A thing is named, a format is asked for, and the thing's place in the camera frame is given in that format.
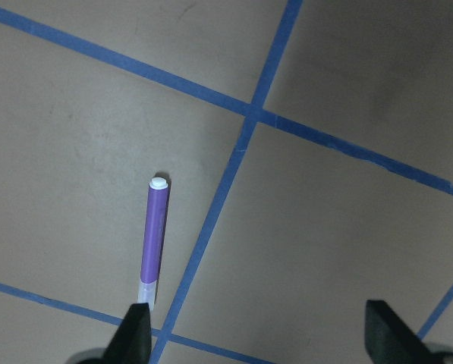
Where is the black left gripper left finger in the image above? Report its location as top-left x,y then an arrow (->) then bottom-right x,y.
102,303 -> 151,364

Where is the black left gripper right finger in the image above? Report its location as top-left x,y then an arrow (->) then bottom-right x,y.
364,300 -> 442,364

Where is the purple marker pen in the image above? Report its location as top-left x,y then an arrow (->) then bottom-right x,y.
137,177 -> 169,311

